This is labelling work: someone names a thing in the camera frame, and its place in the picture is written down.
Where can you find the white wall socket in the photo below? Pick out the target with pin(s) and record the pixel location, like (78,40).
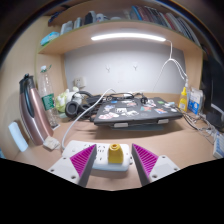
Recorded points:
(78,82)

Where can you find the pink thermos flask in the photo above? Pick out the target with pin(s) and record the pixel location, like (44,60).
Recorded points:
(33,116)

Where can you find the white wall hook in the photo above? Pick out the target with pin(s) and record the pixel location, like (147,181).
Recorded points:
(135,67)
(108,69)

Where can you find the white power strip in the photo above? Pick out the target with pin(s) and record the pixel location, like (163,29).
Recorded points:
(103,165)

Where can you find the white flat oblong object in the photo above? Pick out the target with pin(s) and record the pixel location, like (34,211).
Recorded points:
(17,136)

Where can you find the white light bar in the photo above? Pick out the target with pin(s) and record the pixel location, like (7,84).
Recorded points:
(128,36)

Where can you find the white and green plush toy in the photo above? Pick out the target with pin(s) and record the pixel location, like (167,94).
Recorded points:
(61,100)

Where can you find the white keyboard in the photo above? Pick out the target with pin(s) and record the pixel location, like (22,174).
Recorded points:
(219,146)

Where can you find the blue and white box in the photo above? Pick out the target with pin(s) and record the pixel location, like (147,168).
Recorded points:
(195,101)

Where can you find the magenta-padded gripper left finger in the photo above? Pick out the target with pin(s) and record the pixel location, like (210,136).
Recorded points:
(66,168)

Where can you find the yellow charger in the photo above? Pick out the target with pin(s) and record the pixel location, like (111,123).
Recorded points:
(115,155)

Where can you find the black laptop with stickers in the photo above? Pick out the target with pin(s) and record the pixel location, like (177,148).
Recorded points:
(140,111)

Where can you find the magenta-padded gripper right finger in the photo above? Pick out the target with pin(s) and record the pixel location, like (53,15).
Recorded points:
(160,166)

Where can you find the clear plastic water bottle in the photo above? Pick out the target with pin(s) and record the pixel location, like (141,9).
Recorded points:
(48,100)

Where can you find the black headphones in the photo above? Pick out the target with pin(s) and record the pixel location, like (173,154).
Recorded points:
(70,109)

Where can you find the yellow bottle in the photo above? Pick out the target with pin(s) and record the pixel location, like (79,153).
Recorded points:
(183,101)

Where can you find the grey laptop stand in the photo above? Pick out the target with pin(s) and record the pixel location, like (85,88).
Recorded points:
(120,125)

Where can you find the white crumpled paper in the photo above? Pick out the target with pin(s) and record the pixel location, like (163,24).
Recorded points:
(51,143)

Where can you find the black monitor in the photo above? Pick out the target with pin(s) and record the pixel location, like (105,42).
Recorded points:
(215,100)

